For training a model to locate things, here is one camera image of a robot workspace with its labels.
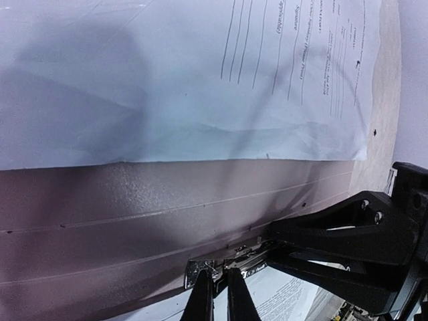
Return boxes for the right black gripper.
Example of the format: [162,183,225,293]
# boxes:
[267,162,427,314]

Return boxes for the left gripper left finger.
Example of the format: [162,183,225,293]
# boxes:
[180,270,213,321]

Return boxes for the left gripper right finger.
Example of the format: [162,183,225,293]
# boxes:
[227,268,261,321]

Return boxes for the remaining white paper stack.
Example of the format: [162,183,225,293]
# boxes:
[140,263,335,321]

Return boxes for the metal clip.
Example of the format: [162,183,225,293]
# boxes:
[184,236,279,293]

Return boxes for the translucent grey plastic sheet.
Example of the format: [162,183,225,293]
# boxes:
[1,160,354,320]

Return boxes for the white printed paper sheets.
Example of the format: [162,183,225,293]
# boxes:
[1,1,381,170]

